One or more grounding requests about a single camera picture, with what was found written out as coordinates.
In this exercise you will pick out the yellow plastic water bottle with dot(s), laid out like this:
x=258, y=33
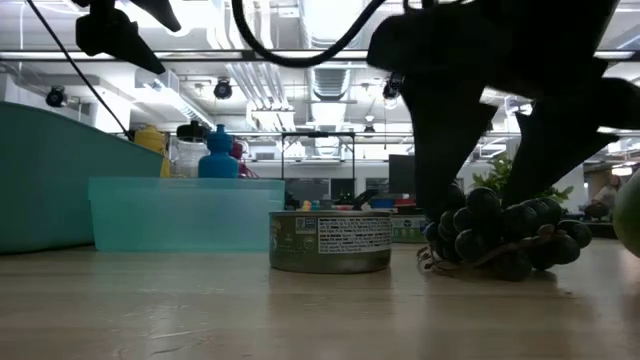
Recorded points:
x=150, y=140

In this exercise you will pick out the person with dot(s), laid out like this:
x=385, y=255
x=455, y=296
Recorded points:
x=606, y=197

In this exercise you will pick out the blue storage box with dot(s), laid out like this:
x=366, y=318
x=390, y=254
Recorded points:
x=382, y=203

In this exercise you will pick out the green pear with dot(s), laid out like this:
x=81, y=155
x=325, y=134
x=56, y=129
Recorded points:
x=631, y=220

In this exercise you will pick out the clear bottle with black cap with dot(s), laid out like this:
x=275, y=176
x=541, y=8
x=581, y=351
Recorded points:
x=190, y=150

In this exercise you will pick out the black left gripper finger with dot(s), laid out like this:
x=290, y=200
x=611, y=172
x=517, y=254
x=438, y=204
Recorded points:
x=110, y=37
x=160, y=12

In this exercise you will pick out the dark purple grape bunch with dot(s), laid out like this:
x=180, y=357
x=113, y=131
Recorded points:
x=480, y=230

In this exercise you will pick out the labelled tuna can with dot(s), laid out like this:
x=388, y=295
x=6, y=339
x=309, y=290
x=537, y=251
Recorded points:
x=330, y=245

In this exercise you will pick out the black metal stand frame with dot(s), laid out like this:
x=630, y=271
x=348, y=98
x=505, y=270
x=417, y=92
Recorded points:
x=282, y=165

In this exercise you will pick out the black computer monitor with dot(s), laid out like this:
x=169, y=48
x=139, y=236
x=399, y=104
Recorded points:
x=401, y=175

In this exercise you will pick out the teal plastic bin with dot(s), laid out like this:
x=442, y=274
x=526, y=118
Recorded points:
x=50, y=190

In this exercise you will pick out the black overhead frame bar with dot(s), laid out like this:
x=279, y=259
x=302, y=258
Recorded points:
x=200, y=55

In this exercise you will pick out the blue plastic water bottle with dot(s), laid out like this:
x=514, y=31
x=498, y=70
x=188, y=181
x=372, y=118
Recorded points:
x=218, y=160

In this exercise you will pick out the black ceiling spotlight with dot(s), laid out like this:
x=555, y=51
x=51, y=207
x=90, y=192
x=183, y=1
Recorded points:
x=223, y=89
x=55, y=96

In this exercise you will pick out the silver can with green label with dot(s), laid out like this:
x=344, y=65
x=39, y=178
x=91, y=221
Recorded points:
x=407, y=230

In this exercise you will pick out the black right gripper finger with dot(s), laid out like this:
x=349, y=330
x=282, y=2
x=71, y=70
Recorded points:
x=445, y=140
x=565, y=140

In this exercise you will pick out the small green potted plant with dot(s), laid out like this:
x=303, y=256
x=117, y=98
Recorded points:
x=492, y=175

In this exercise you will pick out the black overhead camera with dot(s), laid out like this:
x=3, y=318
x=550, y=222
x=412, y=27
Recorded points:
x=391, y=90

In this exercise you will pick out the translucent teal plastic tray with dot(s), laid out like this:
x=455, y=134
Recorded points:
x=185, y=215

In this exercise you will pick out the pink plastic water bottle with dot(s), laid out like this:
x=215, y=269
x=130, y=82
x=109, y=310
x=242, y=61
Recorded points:
x=245, y=167

